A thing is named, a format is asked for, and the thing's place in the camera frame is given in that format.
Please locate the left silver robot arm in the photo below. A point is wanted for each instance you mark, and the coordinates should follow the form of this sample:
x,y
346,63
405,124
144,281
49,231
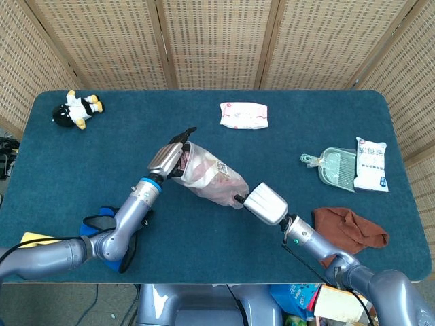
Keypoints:
x,y
129,214

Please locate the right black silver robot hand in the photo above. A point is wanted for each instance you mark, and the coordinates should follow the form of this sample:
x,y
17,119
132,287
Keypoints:
x,y
266,203

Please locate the white pink tissue pack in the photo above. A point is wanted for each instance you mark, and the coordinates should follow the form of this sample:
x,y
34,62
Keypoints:
x,y
243,115

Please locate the woven bamboo folding screen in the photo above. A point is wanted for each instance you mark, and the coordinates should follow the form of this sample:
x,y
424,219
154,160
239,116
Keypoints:
x,y
217,40

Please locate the transparent plastic bag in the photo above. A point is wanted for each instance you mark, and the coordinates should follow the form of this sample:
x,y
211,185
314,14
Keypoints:
x,y
204,159

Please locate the blue felt table cover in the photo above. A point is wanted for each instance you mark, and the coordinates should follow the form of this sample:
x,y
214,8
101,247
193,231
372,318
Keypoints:
x,y
136,136

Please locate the brown cloth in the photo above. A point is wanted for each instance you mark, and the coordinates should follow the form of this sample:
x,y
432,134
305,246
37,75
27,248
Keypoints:
x,y
346,227

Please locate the black white plush toy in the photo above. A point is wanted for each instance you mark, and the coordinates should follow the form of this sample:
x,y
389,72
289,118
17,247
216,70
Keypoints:
x,y
76,108

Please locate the green plastic dustpan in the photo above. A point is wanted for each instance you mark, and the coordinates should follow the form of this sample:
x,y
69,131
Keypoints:
x,y
333,169

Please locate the yellow sponge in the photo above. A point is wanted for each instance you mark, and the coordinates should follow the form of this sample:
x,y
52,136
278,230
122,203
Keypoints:
x,y
30,237

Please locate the cream coloured book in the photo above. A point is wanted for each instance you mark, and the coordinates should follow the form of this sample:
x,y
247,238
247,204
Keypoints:
x,y
336,307

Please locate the white powder packet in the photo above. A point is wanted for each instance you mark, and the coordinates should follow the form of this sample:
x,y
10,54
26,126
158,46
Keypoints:
x,y
371,166

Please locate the blue and grey fabric pouch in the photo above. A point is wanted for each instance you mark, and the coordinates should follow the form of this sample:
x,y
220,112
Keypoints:
x,y
102,222

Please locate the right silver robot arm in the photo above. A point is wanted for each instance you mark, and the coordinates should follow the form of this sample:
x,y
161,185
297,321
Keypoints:
x,y
316,239

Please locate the blue snack package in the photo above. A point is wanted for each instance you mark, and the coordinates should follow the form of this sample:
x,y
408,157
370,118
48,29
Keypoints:
x,y
292,302

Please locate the grey robot torso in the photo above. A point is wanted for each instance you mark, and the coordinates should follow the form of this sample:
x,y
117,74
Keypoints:
x,y
204,305

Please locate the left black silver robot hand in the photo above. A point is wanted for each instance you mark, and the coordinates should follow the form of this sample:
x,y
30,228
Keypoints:
x,y
164,159

